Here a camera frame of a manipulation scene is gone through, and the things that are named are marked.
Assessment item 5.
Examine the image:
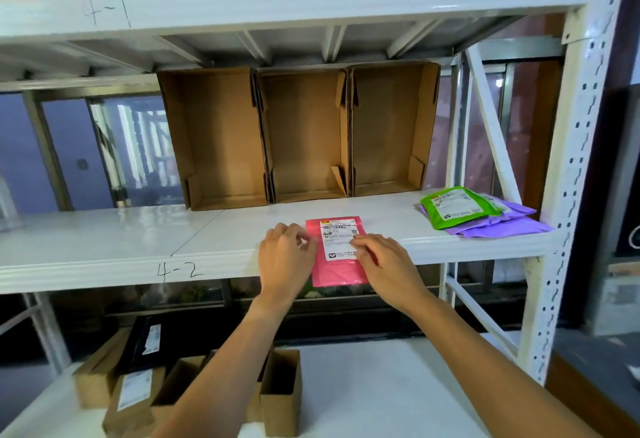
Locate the person's right hand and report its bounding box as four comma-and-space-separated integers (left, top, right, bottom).
349, 232, 431, 313

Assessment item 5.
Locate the person's left hand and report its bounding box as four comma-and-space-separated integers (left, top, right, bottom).
257, 222, 319, 309

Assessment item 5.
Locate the red mailer bag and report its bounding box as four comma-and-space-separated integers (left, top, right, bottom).
305, 216, 371, 287

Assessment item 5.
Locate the green mailer bag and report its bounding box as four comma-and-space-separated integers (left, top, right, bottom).
419, 186, 503, 230

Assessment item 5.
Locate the purple mailer bag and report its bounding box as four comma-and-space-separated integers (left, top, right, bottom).
419, 195, 539, 236
457, 216, 555, 239

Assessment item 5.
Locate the purple mailer bag front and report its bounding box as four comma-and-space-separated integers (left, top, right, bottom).
419, 195, 539, 236

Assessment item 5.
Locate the person's left forearm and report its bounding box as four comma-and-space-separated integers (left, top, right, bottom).
149, 297, 296, 438

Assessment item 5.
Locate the person's right forearm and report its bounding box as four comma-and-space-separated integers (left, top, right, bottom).
405, 292, 601, 438

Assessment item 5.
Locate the white metal shelf rack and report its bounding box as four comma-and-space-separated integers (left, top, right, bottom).
0, 0, 631, 438

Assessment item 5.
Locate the open brown cardboard box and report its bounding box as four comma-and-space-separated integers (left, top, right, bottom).
252, 68, 351, 204
346, 61, 442, 198
157, 68, 271, 212

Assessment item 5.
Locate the black package with white label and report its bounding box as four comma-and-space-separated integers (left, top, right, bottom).
117, 315, 166, 373

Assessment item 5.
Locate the cardboard carton with white label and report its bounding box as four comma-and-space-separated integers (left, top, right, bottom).
102, 366, 167, 438

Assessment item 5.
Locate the taped cardboard box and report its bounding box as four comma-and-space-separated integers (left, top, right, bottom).
589, 260, 640, 336

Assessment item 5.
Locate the black device with white ring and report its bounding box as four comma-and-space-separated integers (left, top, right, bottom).
615, 198, 640, 259

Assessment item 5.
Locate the metal window frame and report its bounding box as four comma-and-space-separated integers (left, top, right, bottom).
0, 92, 183, 214

